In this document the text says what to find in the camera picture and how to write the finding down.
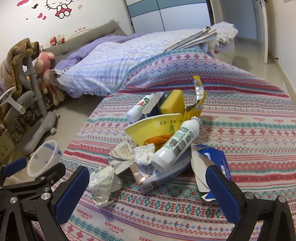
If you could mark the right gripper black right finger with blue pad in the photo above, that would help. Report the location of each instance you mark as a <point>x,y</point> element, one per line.
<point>244,210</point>

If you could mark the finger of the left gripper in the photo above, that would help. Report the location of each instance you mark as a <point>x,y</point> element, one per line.
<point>48,178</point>
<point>14,167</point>

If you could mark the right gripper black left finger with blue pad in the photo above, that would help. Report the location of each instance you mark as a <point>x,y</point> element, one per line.
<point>49,206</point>

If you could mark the light blue milk carton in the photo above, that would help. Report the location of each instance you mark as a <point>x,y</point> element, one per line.
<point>148,178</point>

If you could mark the white trash bin blue patches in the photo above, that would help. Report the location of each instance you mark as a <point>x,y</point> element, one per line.
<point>46,156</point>

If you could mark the cardboard box on floor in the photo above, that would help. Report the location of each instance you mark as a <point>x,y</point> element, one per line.
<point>8,146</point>

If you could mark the grey kids desk chair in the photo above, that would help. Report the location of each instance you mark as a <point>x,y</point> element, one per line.
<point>27,118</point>

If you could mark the crumpled paper receipt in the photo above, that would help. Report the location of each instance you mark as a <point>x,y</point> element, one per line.
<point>121,157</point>

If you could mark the brown fleece blanket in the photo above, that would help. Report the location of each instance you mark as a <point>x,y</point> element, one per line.
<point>10,67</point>

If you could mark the patterned knit bedspread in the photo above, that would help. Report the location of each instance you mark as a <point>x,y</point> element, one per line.
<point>251,120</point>

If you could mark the white AD milk bottle rear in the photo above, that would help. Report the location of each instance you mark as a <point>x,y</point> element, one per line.
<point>135,113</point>

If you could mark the white ad milk bottle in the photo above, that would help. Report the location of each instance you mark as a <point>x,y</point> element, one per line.
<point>181,140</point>
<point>135,113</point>

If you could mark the white AD milk bottle front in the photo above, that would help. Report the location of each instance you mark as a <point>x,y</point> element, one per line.
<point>181,140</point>

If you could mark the pink plush monkey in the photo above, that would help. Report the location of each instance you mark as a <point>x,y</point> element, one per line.
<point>42,70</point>

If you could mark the yellow paper noodle bowl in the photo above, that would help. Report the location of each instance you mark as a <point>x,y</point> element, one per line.
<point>155,130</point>

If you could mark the lilac checked duvet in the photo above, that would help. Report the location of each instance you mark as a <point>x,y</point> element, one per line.
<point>99,67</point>

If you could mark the small blue white box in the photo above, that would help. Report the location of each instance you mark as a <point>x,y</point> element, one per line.
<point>153,106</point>

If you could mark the torn yellow foil wrapper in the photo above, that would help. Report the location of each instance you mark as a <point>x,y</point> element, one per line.
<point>196,108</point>

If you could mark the grey long bolster pillow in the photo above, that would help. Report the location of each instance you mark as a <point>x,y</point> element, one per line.
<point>62,51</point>

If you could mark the small hello kitty plush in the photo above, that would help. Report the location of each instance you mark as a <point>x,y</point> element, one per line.
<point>59,39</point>

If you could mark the yellow sponge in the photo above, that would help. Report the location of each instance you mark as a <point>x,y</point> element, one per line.
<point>174,103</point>

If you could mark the blue white wardrobe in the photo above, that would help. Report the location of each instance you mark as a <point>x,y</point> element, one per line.
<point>149,16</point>

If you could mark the folded striped blanket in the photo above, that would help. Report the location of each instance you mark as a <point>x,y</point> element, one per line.
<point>200,37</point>

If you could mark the white door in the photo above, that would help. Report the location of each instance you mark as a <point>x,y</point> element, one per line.
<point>262,27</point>

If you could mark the hello kitty wall sticker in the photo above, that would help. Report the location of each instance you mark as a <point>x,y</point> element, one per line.
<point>48,8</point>

